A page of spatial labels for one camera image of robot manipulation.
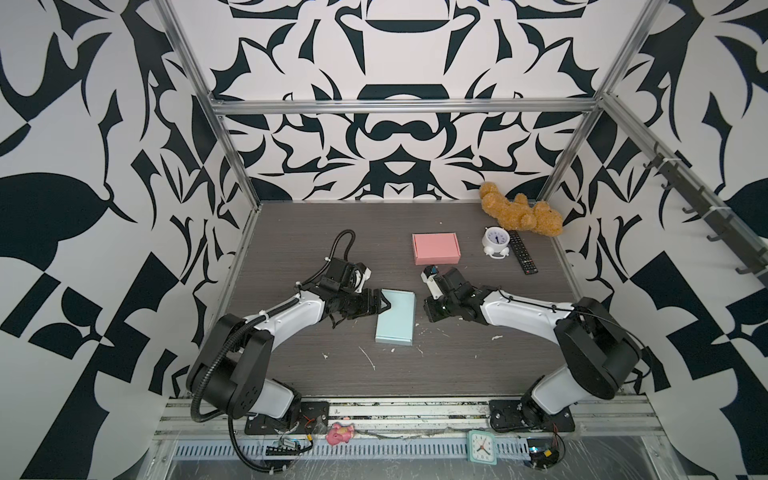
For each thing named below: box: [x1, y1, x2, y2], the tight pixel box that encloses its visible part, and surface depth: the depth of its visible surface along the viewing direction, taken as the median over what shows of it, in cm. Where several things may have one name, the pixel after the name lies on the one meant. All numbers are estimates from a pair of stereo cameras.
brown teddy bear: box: [480, 182, 563, 237], surface depth 107 cm
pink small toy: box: [326, 422, 355, 446], surface depth 71 cm
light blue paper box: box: [375, 288, 417, 347], surface depth 88 cm
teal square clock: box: [467, 430, 497, 465], surface depth 71 cm
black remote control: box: [509, 230, 539, 275], surface depth 107 cm
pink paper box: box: [412, 232, 461, 265], surface depth 104 cm
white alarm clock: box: [482, 226, 511, 259], surface depth 107 cm
